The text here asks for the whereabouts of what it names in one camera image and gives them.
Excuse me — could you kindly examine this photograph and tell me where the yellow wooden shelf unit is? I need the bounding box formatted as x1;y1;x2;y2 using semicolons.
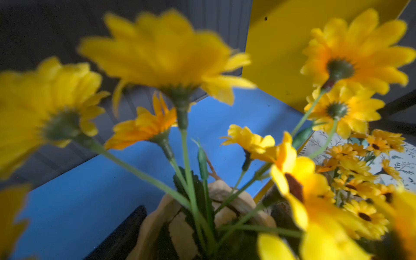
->
9;0;410;260

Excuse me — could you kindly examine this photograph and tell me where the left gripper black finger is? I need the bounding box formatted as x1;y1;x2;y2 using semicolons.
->
84;205;147;260

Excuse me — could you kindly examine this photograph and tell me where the sunflower pot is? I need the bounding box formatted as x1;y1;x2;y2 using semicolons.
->
0;8;416;260
316;130;405;241

